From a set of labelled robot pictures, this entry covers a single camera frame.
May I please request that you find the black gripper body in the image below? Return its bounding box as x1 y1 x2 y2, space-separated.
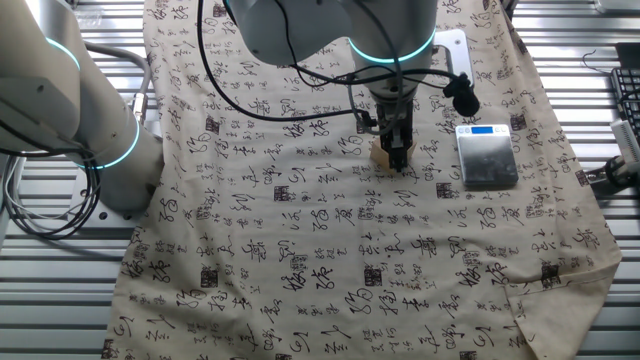
374 95 416 145

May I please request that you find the light wooden block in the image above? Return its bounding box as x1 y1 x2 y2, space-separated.
369 138 418 175

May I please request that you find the silver digital pocket scale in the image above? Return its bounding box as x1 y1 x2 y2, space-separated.
454 123 520 190

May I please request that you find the beige calligraphy print cloth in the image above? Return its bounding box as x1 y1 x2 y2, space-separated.
101 0 624 360

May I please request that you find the white ribbed box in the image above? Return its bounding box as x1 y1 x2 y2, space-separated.
610 118 640 165

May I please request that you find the black computer keyboard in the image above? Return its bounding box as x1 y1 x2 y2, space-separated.
609 66 640 142

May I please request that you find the grey flat device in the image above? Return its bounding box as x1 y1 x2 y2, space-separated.
593 0 640 16

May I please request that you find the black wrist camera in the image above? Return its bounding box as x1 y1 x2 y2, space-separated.
442 72 482 118

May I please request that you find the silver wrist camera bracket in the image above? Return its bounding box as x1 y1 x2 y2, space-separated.
431 28 474 87

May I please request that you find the long looping black cable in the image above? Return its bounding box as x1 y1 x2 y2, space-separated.
196 0 379 124

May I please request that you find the thin black loose wire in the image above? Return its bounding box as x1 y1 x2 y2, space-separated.
581 48 614 77

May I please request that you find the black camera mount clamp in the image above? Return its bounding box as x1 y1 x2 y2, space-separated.
586 154 640 197

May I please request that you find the grey cable with metal connector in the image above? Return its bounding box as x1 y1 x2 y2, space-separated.
83 41 153 126

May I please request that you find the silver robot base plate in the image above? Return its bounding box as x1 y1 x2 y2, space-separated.
67 167 151 224

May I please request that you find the black base cable bundle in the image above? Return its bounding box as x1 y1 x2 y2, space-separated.
0 147 102 242

